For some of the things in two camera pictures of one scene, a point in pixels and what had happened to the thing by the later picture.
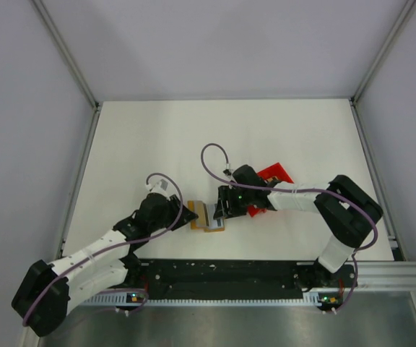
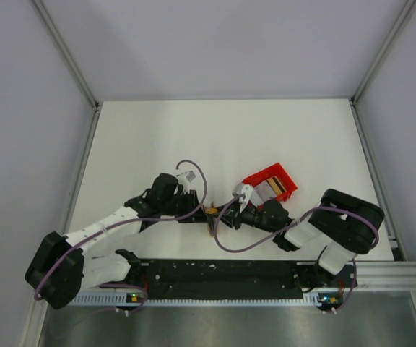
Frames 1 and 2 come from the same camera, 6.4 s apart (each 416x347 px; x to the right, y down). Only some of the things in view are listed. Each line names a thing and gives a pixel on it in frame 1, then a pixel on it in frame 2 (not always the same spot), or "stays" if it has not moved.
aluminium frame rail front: [388, 277] stays
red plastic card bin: [276, 170] stays
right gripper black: [225, 194] → [232, 216]
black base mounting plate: [235, 279] stays
